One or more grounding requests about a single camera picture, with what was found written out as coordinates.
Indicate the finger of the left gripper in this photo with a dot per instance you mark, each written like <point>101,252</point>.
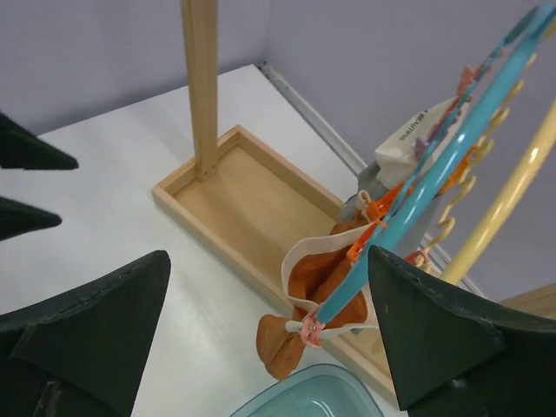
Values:
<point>20,149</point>
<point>18,218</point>

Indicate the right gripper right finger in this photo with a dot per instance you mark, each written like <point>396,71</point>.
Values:
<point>453,353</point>

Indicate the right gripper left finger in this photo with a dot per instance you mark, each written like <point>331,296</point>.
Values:
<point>83,352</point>

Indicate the orange and cream underwear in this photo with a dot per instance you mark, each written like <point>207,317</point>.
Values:
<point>310,272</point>

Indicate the blue plastic hanger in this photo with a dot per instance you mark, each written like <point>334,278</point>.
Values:
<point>536,26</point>

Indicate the yellow plastic hanger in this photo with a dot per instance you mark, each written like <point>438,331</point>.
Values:
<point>504,203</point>

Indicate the grey and cream underwear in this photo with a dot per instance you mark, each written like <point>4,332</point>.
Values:
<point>394,161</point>

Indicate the teal plastic bin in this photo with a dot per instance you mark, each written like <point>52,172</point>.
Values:
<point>315,391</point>

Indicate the wooden clothes rack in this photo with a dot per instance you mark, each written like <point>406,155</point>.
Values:
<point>245,202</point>

